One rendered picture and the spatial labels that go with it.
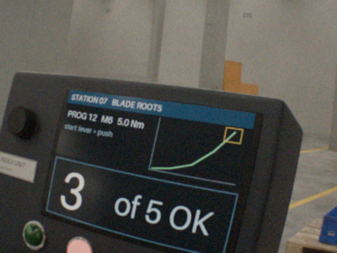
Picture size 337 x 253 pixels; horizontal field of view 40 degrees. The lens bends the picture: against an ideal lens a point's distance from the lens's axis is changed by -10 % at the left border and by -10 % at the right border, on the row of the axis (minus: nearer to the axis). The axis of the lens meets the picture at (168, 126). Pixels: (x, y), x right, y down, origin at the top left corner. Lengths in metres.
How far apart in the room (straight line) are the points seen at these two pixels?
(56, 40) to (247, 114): 6.43
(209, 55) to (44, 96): 6.14
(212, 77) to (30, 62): 2.39
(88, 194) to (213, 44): 6.17
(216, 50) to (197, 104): 6.16
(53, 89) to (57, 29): 6.33
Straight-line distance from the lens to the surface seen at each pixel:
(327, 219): 3.65
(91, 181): 0.39
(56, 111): 0.43
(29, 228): 0.42
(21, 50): 6.45
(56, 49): 6.77
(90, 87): 0.41
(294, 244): 3.66
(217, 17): 6.55
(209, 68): 6.54
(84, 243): 0.39
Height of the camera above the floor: 1.26
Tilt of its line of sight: 6 degrees down
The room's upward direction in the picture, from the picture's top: 6 degrees clockwise
